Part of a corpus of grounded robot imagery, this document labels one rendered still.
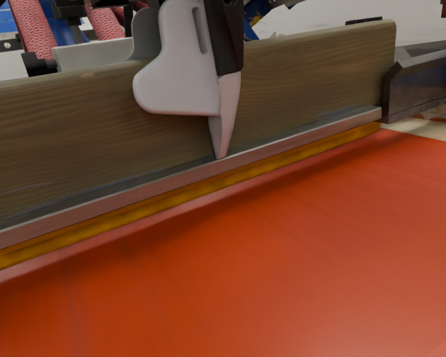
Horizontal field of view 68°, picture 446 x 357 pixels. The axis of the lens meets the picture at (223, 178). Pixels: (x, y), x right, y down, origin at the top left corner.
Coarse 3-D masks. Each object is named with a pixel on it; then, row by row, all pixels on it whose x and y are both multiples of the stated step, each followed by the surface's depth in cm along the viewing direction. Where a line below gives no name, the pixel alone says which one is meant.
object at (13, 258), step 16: (368, 128) 31; (320, 144) 29; (336, 144) 30; (272, 160) 26; (288, 160) 27; (224, 176) 25; (240, 176) 25; (192, 192) 24; (208, 192) 24; (144, 208) 22; (160, 208) 23; (96, 224) 21; (112, 224) 21; (48, 240) 20; (64, 240) 20; (80, 240) 21; (0, 256) 19; (16, 256) 19; (32, 256) 20
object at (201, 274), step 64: (64, 256) 21; (128, 256) 20; (192, 256) 19; (256, 256) 18; (0, 320) 16; (64, 320) 16; (128, 320) 15; (192, 320) 15; (256, 320) 14; (320, 320) 14; (384, 320) 13
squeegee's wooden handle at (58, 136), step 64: (128, 64) 18; (256, 64) 22; (320, 64) 25; (384, 64) 28; (0, 128) 16; (64, 128) 17; (128, 128) 19; (192, 128) 21; (256, 128) 24; (0, 192) 17; (64, 192) 18
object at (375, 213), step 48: (384, 144) 31; (432, 144) 29; (240, 192) 26; (288, 192) 25; (336, 192) 24; (384, 192) 23; (432, 192) 22; (288, 240) 19; (336, 240) 19; (384, 240) 18; (432, 240) 18; (384, 288) 15; (432, 288) 15; (432, 336) 13
